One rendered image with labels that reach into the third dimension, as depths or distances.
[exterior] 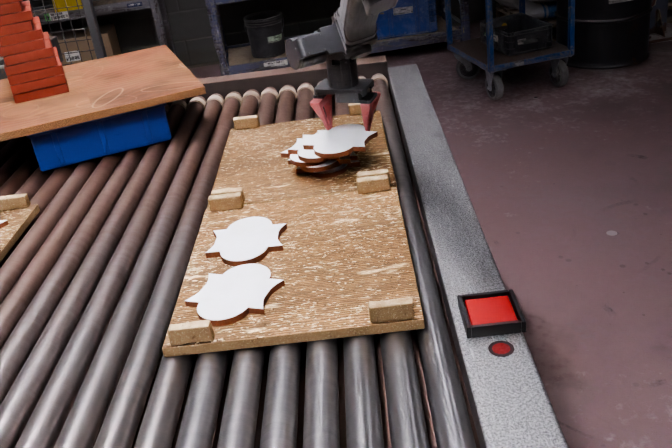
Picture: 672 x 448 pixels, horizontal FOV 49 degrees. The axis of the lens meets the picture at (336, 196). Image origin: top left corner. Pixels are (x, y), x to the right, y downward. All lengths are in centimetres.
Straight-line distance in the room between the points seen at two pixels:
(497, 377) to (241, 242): 49
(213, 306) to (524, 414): 45
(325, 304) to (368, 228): 22
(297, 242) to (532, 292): 161
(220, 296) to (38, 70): 98
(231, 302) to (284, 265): 12
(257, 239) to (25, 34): 90
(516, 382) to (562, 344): 156
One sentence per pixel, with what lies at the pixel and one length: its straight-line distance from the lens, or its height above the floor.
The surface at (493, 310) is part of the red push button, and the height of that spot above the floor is 93.
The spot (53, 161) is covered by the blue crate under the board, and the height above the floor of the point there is 94.
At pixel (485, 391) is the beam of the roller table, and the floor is 91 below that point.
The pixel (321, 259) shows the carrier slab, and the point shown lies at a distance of 114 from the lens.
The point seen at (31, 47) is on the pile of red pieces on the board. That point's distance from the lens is 190.
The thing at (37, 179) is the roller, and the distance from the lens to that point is 177.
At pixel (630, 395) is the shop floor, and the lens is 232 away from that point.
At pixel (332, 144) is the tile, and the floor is 100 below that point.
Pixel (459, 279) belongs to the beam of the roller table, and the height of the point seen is 91.
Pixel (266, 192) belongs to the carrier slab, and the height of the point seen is 94.
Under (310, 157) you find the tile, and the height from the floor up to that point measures 99.
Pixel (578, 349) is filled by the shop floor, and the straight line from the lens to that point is 246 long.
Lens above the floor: 152
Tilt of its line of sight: 26 degrees down
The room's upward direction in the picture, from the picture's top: 8 degrees counter-clockwise
